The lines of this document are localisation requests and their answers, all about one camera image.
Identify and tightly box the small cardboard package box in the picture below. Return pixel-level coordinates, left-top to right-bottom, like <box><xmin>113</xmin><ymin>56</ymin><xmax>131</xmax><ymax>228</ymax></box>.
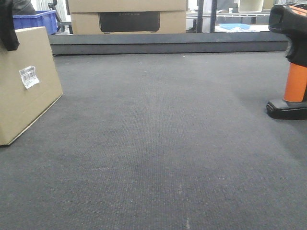
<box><xmin>0</xmin><ymin>27</ymin><xmax>63</xmax><ymax>146</ymax></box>

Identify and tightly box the orange black barcode scanner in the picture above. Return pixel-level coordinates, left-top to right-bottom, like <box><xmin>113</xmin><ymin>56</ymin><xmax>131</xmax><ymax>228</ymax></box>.
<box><xmin>266</xmin><ymin>4</ymin><xmax>307</xmax><ymax>119</ymax></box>

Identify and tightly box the large Ecoflow cardboard box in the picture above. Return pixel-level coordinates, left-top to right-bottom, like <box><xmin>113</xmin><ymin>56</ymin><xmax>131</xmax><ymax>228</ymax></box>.
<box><xmin>68</xmin><ymin>0</ymin><xmax>186</xmax><ymax>35</ymax></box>

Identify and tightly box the light blue tray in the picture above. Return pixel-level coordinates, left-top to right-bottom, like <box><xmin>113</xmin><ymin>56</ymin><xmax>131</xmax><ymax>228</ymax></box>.
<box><xmin>215</xmin><ymin>23</ymin><xmax>257</xmax><ymax>33</ymax></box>

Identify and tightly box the white barcode label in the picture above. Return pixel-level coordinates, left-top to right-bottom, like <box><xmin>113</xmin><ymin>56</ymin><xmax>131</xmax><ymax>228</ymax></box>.
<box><xmin>19</xmin><ymin>66</ymin><xmax>40</xmax><ymax>89</ymax></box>

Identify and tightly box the blue plastic bin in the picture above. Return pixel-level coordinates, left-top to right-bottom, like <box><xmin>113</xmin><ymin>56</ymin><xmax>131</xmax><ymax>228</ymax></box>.
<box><xmin>13</xmin><ymin>10</ymin><xmax>58</xmax><ymax>35</ymax></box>

